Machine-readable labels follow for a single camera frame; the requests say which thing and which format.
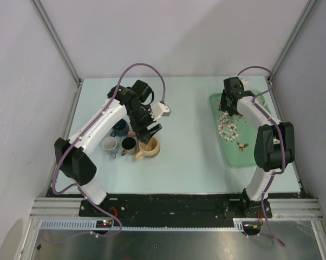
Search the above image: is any aluminium frame post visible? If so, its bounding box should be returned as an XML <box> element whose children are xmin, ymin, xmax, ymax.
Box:
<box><xmin>30</xmin><ymin>0</ymin><xmax>81</xmax><ymax>87</ymax></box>
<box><xmin>268</xmin><ymin>0</ymin><xmax>320</xmax><ymax>83</ymax></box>

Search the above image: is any salmon pink mug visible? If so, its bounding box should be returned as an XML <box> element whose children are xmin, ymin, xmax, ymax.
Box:
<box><xmin>128</xmin><ymin>131</ymin><xmax>136</xmax><ymax>138</ymax></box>

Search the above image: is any brown striped cup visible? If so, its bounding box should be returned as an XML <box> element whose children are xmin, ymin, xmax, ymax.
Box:
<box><xmin>121</xmin><ymin>137</ymin><xmax>137</xmax><ymax>156</ymax></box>

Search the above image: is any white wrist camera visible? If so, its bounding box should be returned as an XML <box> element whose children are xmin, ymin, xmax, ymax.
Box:
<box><xmin>151</xmin><ymin>102</ymin><xmax>172</xmax><ymax>120</ymax></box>
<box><xmin>240</xmin><ymin>78</ymin><xmax>250</xmax><ymax>88</ymax></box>

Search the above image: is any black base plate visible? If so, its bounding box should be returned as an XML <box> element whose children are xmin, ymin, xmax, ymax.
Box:
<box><xmin>79</xmin><ymin>194</ymin><xmax>272</xmax><ymax>229</ymax></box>

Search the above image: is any left aluminium frame post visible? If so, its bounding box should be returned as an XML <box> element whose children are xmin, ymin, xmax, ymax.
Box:
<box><xmin>30</xmin><ymin>0</ymin><xmax>81</xmax><ymax>87</ymax></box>

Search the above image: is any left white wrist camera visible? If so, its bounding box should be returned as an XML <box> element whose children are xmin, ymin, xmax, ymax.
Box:
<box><xmin>151</xmin><ymin>102</ymin><xmax>172</xmax><ymax>120</ymax></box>

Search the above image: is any green floral tray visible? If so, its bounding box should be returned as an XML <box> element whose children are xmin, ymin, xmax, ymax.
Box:
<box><xmin>209</xmin><ymin>93</ymin><xmax>258</xmax><ymax>168</ymax></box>

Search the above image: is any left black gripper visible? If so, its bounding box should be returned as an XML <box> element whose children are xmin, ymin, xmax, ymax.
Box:
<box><xmin>128</xmin><ymin>105</ymin><xmax>161</xmax><ymax>145</ymax></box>

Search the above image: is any small circuit board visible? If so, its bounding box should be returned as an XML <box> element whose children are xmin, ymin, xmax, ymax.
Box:
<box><xmin>96</xmin><ymin>220</ymin><xmax>113</xmax><ymax>229</ymax></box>

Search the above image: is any blue mug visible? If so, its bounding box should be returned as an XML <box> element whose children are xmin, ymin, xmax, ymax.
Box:
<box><xmin>110</xmin><ymin>119</ymin><xmax>129</xmax><ymax>137</ymax></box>

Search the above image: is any right aluminium frame post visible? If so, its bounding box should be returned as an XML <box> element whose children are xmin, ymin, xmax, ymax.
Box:
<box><xmin>268</xmin><ymin>0</ymin><xmax>320</xmax><ymax>83</ymax></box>

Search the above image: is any grey cable duct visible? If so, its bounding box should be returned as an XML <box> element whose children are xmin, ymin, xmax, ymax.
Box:
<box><xmin>40</xmin><ymin>219</ymin><xmax>244</xmax><ymax>232</ymax></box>

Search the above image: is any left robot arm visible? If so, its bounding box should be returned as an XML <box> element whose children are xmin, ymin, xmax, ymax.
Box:
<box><xmin>54</xmin><ymin>80</ymin><xmax>171</xmax><ymax>216</ymax></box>

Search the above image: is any small blue-grey cup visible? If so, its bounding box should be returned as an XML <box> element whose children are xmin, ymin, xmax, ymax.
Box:
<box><xmin>102</xmin><ymin>136</ymin><xmax>118</xmax><ymax>159</ymax></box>

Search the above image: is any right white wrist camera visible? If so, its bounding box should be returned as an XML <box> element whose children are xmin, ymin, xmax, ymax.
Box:
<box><xmin>240</xmin><ymin>78</ymin><xmax>250</xmax><ymax>88</ymax></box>

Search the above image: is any tan ceramic teapot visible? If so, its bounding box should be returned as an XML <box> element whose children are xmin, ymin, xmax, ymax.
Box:
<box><xmin>135</xmin><ymin>137</ymin><xmax>161</xmax><ymax>160</ymax></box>

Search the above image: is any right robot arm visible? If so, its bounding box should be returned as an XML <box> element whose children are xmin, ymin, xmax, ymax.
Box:
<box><xmin>219</xmin><ymin>76</ymin><xmax>295</xmax><ymax>217</ymax></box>

